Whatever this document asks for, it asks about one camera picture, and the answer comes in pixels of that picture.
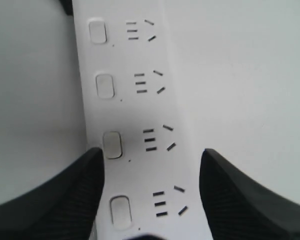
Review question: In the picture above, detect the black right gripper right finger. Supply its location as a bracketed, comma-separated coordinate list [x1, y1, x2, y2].
[199, 148, 300, 240]

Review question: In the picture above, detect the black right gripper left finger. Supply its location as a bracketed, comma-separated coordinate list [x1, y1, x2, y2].
[0, 147, 105, 240]

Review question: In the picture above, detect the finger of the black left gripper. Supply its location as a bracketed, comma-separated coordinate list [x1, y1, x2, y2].
[59, 0, 73, 16]

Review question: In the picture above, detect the white five-socket power strip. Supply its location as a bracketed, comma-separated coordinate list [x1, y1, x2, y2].
[72, 0, 212, 240]

